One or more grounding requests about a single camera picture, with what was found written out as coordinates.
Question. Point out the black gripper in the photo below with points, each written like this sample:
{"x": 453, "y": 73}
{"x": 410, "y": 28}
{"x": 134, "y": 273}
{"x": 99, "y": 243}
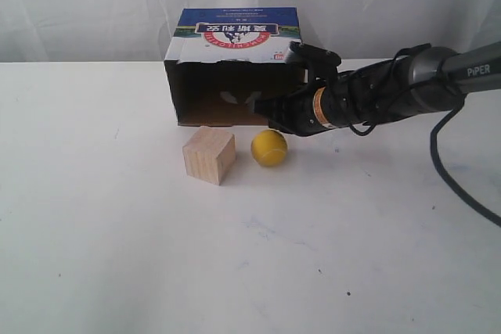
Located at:
{"x": 303, "y": 113}

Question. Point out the yellow tennis ball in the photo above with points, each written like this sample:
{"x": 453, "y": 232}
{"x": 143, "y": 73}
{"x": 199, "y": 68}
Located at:
{"x": 269, "y": 148}

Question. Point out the light wooden cube block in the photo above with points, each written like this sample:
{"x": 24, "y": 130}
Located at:
{"x": 209, "y": 154}

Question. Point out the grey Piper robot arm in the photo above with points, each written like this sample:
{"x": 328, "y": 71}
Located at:
{"x": 418, "y": 80}

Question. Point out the blue white cardboard box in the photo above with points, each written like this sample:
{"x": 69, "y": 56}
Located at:
{"x": 221, "y": 60}

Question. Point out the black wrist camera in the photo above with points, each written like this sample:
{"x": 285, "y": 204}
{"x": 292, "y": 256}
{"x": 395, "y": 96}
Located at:
{"x": 322, "y": 63}

